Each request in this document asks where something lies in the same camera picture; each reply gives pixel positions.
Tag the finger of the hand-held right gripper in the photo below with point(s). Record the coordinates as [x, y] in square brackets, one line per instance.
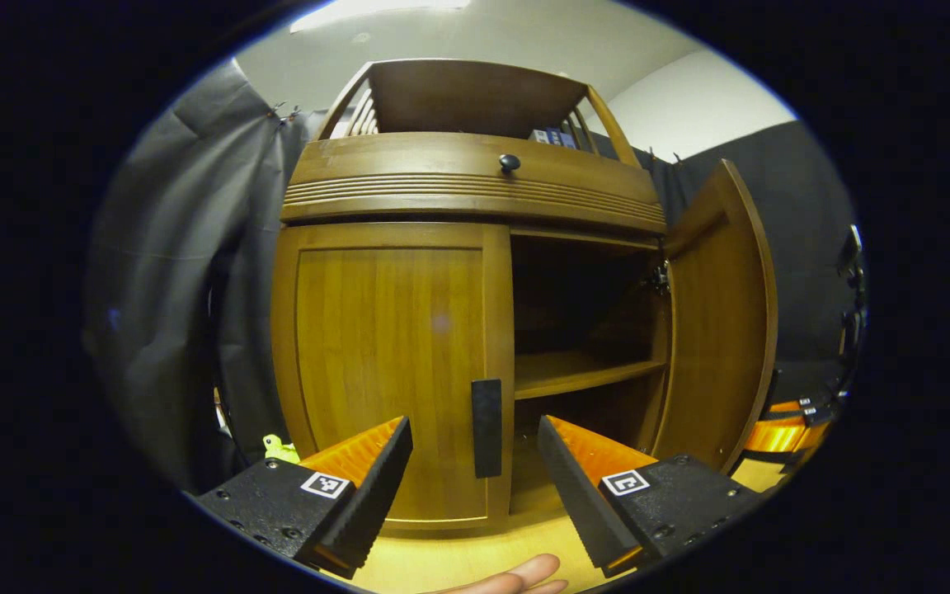
[788, 407]
[780, 437]

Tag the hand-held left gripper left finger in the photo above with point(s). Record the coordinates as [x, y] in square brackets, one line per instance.
[372, 487]

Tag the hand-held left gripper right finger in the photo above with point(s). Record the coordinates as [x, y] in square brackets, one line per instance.
[578, 495]

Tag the wooden shoe cabinet door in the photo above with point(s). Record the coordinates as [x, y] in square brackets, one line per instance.
[722, 330]
[392, 355]

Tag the wooden double-door shoe cabinet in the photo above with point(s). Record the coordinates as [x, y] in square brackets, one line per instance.
[409, 206]

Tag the yellow-green toy figure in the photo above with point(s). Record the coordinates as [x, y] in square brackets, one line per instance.
[279, 450]

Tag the wooden inner shelf board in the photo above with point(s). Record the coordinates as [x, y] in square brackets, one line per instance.
[574, 371]

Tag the black backdrop cloth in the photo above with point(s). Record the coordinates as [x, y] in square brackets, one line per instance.
[170, 289]

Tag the row of books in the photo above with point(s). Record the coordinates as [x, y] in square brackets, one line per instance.
[553, 138]

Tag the wooden drawer with black knob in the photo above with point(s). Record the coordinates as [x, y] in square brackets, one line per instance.
[409, 165]

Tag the black binder clip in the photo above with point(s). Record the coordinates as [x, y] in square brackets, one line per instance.
[275, 110]
[293, 111]

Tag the ceiling light panel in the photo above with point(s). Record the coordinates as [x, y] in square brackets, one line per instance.
[376, 10]

